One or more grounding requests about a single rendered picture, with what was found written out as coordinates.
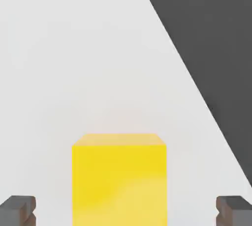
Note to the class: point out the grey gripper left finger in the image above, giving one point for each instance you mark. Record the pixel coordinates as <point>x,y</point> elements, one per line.
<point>13,212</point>

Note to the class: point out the small yellow cube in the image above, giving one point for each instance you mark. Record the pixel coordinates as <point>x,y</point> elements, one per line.
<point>119,180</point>

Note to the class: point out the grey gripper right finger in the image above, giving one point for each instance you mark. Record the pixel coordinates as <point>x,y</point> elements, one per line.
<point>238,213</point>

